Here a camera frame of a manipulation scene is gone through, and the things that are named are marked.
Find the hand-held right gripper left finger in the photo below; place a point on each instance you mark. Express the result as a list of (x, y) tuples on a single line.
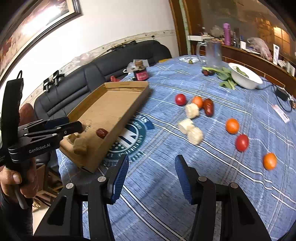
[(120, 178)]

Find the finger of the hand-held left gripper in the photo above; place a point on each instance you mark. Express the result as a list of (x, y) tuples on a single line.
[(71, 127), (56, 122)]

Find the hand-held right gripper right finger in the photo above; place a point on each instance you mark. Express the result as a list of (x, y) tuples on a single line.
[(182, 177)]

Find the cream fibrous chunk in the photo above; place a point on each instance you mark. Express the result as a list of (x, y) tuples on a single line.
[(195, 136), (186, 125), (192, 110), (79, 146)]

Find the red date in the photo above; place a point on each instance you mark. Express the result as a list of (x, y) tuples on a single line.
[(208, 107), (101, 133)]

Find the brown cardboard tray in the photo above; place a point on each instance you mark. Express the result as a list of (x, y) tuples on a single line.
[(104, 109)]

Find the red tomato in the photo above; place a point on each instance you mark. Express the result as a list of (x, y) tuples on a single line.
[(241, 142), (180, 99)]

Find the small orange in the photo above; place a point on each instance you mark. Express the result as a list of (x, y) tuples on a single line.
[(269, 161), (232, 125), (197, 101)]

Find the person's left forearm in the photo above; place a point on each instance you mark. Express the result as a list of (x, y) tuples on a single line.
[(12, 220)]

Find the person's left hand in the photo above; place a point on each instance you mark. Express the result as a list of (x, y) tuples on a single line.
[(11, 179)]

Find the brown armchair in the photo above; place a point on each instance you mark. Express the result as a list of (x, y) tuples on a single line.
[(27, 114)]

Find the wooden stool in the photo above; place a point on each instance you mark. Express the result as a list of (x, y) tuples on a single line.
[(46, 185)]

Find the black clamp device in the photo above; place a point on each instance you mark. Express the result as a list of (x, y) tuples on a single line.
[(56, 78), (47, 83)]

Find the blue checked tablecloth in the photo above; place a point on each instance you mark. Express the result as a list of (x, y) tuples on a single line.
[(161, 139)]

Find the black leather sofa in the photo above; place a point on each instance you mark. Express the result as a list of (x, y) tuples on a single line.
[(92, 76)]

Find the red plastic bag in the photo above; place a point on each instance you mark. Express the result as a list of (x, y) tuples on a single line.
[(114, 78)]

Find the clear plastic bag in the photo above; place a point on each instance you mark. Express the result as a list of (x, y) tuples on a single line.
[(129, 67)]

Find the dark jar pink label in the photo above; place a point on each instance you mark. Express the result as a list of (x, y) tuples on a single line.
[(141, 73)]

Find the small brown wooden cylinder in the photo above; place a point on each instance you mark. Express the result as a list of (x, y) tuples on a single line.
[(138, 63)]

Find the dark red berries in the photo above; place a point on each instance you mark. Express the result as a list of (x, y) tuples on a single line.
[(207, 72)]

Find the green leafy vegetables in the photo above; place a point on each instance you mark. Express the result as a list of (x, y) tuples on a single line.
[(225, 77)]

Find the white bowl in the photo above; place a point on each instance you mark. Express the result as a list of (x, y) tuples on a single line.
[(246, 80)]

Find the white paper tag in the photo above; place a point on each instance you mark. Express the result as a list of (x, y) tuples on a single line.
[(281, 113)]

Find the green bean pods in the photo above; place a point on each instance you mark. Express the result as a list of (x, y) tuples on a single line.
[(241, 71)]

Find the clear glass mug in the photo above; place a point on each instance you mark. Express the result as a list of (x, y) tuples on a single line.
[(212, 53)]

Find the black power adapter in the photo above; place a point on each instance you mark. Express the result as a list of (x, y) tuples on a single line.
[(281, 93)]

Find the wooden cabinet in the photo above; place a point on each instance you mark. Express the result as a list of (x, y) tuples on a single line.
[(254, 63)]

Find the purple bottle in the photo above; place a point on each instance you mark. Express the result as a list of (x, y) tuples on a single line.
[(227, 34)]

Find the pink plastic bag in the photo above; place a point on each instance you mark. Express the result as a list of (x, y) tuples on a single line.
[(260, 47)]

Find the white carton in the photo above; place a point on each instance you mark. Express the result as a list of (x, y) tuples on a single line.
[(276, 54)]

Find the framed wall picture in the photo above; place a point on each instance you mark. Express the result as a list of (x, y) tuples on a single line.
[(30, 25)]

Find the wooden door frame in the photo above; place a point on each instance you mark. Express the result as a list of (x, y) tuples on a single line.
[(180, 23)]

